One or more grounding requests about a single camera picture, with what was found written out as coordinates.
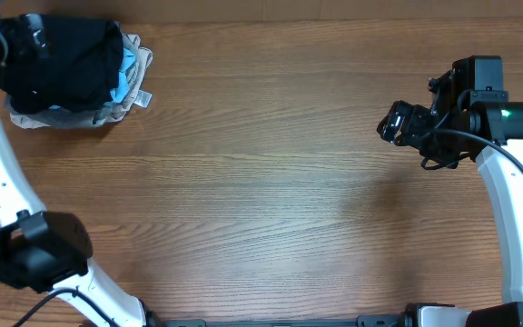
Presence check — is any black t-shirt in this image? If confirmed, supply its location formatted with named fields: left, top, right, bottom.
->
left=0, top=15, right=124, bottom=114

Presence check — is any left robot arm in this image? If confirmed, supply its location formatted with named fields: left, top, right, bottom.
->
left=0, top=15, right=161, bottom=326

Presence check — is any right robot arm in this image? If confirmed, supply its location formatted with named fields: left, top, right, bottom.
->
left=357, top=55, right=523, bottom=326

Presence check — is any grey folded garment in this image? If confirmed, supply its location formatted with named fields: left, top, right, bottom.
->
left=3, top=34, right=142, bottom=130

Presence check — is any light blue folded garment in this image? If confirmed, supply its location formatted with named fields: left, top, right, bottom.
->
left=46, top=45, right=138, bottom=113

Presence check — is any beige folded garment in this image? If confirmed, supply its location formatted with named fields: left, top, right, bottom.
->
left=9, top=31, right=154, bottom=131

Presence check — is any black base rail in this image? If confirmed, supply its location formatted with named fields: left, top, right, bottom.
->
left=147, top=314, right=402, bottom=327

